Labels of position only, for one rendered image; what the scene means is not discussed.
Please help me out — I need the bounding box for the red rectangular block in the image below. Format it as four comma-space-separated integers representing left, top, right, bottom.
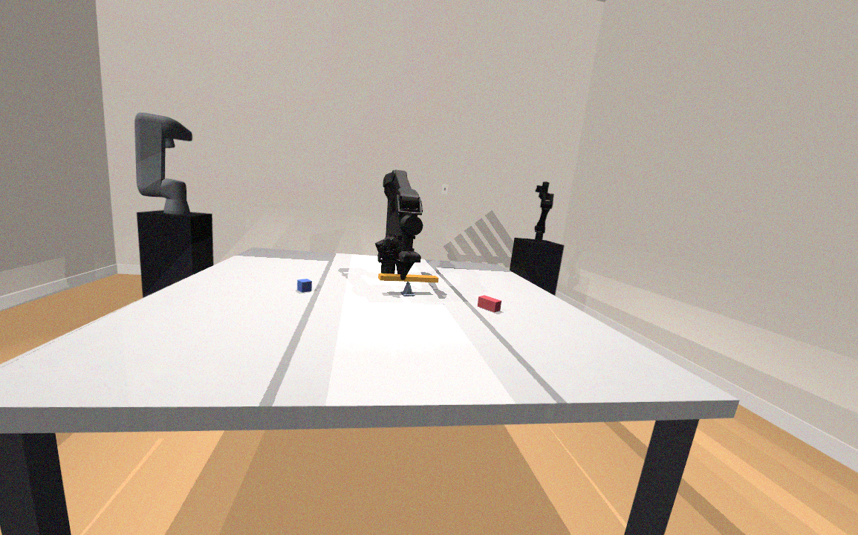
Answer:
478, 295, 501, 312

